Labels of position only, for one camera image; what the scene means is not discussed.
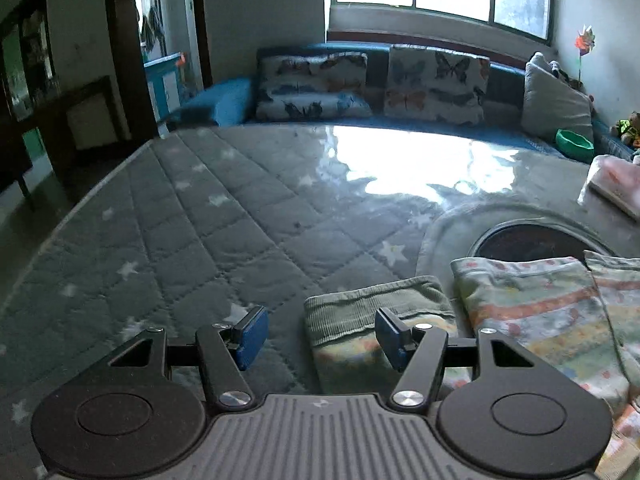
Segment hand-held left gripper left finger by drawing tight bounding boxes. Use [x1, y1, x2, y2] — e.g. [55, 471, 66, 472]
[107, 305, 271, 412]

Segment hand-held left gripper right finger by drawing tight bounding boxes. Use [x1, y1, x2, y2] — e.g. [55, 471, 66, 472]
[374, 307, 534, 410]

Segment pastel printed baby pants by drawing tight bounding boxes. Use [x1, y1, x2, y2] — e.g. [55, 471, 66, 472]
[304, 250, 640, 480]

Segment grey star quilted mat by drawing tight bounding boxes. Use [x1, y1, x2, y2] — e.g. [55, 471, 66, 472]
[0, 124, 640, 480]

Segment blue sofa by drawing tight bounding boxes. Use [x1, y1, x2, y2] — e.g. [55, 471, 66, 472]
[167, 41, 640, 162]

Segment wide butterfly print cushion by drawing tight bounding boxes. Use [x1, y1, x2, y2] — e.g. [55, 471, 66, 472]
[254, 51, 374, 122]

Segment square butterfly print cushion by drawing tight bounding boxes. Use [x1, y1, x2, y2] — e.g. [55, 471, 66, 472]
[383, 44, 492, 127]

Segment blue crib railing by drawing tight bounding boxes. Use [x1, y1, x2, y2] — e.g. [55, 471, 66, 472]
[143, 51, 187, 124]

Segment green bowl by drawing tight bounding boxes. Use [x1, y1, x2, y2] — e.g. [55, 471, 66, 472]
[555, 128, 596, 164]

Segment pink folded cloth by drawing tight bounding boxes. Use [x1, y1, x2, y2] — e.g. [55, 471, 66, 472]
[577, 155, 640, 221]

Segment plain grey cushion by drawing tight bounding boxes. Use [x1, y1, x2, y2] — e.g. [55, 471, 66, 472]
[520, 52, 596, 147]

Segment dark wooden cabinet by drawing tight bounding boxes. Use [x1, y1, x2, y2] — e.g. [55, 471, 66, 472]
[0, 0, 132, 211]

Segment green plush toy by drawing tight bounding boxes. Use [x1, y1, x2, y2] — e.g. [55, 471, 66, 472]
[610, 111, 640, 150]

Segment colourful pinwheel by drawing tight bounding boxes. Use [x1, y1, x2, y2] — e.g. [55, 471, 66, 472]
[573, 24, 599, 87]

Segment dark wooden door frame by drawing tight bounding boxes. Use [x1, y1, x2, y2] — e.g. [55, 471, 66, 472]
[103, 0, 215, 137]

